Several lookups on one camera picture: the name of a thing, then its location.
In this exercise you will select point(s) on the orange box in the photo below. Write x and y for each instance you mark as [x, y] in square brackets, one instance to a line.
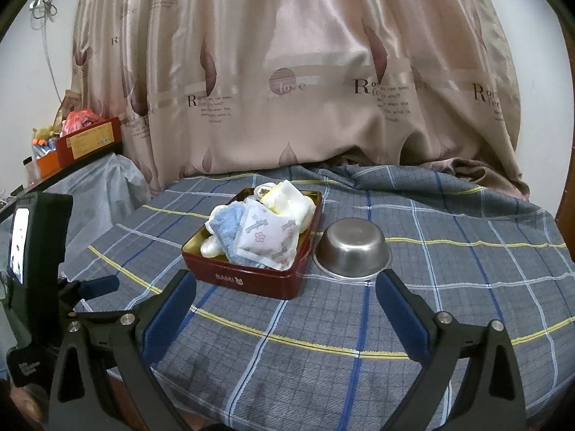
[45, 164]

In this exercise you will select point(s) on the grey plaid blanket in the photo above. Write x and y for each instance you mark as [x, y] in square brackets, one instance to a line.
[314, 359]

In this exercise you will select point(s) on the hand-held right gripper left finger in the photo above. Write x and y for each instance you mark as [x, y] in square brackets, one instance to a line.
[168, 318]

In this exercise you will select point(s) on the translucent plastic bag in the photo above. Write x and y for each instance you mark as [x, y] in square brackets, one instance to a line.
[112, 179]

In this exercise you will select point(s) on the beige printed satin curtain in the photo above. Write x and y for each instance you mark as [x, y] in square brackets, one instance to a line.
[292, 54]

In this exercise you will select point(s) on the red cardboard box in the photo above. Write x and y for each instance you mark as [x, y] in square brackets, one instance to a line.
[90, 139]

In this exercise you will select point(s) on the brown paper bag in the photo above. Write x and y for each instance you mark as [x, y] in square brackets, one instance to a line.
[67, 101]

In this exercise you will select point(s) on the stainless steel bowl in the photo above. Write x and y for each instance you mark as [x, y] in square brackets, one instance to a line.
[352, 244]

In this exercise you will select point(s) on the red metal tin box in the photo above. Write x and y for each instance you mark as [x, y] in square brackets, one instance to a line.
[242, 280]

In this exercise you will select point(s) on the pink plastic bag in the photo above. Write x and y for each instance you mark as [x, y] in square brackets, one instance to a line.
[81, 119]

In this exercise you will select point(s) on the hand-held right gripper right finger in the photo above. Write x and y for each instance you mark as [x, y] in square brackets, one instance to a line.
[400, 318]

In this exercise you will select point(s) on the yellow plush toy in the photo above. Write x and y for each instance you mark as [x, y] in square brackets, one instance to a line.
[44, 132]

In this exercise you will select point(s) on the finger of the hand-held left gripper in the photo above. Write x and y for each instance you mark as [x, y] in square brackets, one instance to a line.
[101, 286]

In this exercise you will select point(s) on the cream socks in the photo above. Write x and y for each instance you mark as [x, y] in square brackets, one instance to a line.
[298, 204]

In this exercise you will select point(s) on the white thin printed cloth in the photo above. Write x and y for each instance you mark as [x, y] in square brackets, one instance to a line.
[265, 238]

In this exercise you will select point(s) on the clear jar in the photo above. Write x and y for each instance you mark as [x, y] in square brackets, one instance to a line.
[30, 170]

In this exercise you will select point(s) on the light blue fluffy sock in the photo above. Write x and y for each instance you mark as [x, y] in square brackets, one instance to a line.
[224, 229]

